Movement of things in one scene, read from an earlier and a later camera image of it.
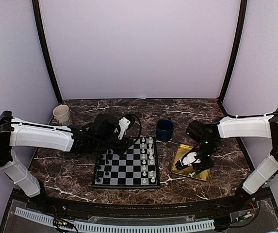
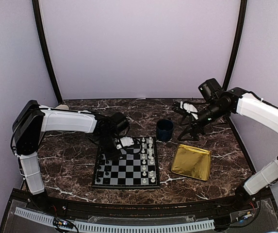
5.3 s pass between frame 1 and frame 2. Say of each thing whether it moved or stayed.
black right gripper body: moved
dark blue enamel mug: stayed
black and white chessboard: stayed
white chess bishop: stayed
